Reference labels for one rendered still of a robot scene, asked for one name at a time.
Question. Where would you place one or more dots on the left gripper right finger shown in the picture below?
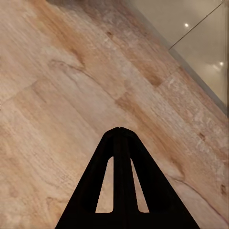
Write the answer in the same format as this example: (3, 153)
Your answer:
(166, 210)

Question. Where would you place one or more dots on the coffee table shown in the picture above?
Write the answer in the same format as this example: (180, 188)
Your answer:
(196, 34)

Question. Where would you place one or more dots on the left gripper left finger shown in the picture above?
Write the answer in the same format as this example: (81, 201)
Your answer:
(80, 211)

